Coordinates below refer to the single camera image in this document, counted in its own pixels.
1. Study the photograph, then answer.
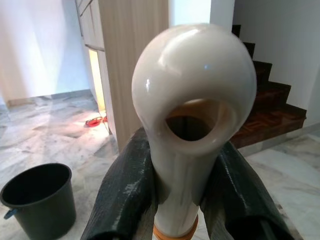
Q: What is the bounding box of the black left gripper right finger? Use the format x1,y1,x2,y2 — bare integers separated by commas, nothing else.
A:
198,141,298,240

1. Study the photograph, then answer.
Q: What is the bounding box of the red orange cable coil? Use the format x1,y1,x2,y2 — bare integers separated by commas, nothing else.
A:
84,115,109,128

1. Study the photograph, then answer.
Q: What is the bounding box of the black plastic bucket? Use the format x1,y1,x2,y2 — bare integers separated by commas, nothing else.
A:
0,162,77,240

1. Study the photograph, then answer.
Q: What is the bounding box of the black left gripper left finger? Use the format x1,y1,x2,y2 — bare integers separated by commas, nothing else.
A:
79,127,161,240

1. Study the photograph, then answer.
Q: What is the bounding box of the light wooden cabinet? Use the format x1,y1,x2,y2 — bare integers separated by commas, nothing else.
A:
76,0,170,153

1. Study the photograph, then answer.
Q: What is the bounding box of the dark wooden staircase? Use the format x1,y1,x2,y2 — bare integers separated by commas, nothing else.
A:
229,24,308,150

